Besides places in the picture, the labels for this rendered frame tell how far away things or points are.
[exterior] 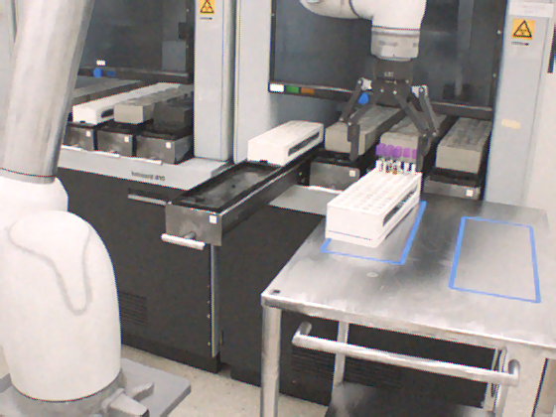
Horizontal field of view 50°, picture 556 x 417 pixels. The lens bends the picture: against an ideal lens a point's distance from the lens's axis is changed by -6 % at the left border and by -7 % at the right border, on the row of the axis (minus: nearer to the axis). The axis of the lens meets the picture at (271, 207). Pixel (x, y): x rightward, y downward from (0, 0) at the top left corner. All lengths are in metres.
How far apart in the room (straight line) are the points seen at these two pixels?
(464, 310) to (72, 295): 0.55
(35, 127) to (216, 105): 0.99
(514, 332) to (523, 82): 0.82
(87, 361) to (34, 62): 0.42
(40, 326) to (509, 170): 1.22
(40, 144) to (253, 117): 0.97
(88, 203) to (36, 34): 1.24
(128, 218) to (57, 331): 1.27
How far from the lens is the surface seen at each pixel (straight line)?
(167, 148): 1.87
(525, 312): 0.99
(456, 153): 1.65
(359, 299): 0.95
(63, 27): 0.94
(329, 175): 1.66
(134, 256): 2.08
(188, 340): 2.10
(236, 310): 1.94
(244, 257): 1.85
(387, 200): 1.19
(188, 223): 1.34
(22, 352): 0.83
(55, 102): 0.95
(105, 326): 0.82
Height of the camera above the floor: 1.27
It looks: 20 degrees down
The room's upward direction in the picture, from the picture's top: 2 degrees clockwise
